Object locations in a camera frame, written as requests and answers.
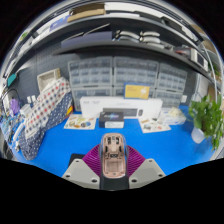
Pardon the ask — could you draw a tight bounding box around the white and blue tissue box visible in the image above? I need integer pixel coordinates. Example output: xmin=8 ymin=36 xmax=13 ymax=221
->
xmin=159 ymin=106 xmax=188 ymax=126

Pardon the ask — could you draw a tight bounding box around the beige plastic crate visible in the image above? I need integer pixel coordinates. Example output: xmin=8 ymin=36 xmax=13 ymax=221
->
xmin=36 ymin=68 xmax=62 ymax=93

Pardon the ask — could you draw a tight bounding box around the printed paper leaflet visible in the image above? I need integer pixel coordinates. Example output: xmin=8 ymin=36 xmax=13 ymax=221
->
xmin=63 ymin=113 xmax=98 ymax=131
xmin=138 ymin=118 xmax=172 ymax=134

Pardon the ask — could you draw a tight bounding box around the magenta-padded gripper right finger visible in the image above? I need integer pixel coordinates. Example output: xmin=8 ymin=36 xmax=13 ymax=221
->
xmin=113 ymin=145 xmax=167 ymax=191

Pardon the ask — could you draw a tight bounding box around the yellow and blue card box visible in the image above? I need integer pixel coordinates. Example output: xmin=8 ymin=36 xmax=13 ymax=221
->
xmin=123 ymin=83 xmax=151 ymax=100

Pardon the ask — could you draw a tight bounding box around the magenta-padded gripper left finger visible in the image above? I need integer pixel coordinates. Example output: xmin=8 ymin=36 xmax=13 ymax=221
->
xmin=61 ymin=143 xmax=114 ymax=191

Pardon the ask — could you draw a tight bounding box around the purple soft object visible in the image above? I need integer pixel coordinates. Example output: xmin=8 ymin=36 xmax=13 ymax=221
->
xmin=9 ymin=98 xmax=21 ymax=116

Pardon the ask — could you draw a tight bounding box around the small black product box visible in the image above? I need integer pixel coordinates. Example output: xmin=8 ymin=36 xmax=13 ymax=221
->
xmin=98 ymin=110 xmax=125 ymax=129

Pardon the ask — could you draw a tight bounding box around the long white keyboard box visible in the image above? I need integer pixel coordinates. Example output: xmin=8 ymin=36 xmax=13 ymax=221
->
xmin=79 ymin=96 xmax=164 ymax=119

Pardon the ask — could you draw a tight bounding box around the green plant in white pot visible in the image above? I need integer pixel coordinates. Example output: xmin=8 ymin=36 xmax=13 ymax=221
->
xmin=188 ymin=94 xmax=224 ymax=151

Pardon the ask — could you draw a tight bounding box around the patterned dotted checked cloth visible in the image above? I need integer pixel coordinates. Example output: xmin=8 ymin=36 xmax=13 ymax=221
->
xmin=18 ymin=77 xmax=74 ymax=161

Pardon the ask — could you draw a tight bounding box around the teal wall-mounted object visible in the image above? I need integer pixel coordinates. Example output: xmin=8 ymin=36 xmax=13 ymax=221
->
xmin=6 ymin=73 xmax=18 ymax=88

